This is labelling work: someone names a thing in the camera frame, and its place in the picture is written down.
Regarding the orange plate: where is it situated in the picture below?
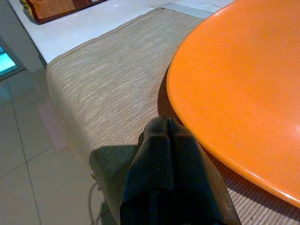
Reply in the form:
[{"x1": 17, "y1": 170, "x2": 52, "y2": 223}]
[{"x1": 166, "y1": 0, "x2": 300, "y2": 209}]

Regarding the brown carton box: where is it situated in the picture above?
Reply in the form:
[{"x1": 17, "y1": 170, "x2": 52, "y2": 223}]
[{"x1": 25, "y1": 0, "x2": 107, "y2": 25}]

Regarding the beige woven mat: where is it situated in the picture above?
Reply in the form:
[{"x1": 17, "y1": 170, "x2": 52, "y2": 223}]
[{"x1": 45, "y1": 7, "x2": 300, "y2": 225}]

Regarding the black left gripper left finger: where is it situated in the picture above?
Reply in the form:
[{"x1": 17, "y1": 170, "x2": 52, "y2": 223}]
[{"x1": 119, "y1": 118, "x2": 173, "y2": 225}]

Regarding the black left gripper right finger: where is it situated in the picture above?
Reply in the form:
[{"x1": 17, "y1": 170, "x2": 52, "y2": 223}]
[{"x1": 169, "y1": 117, "x2": 242, "y2": 225}]

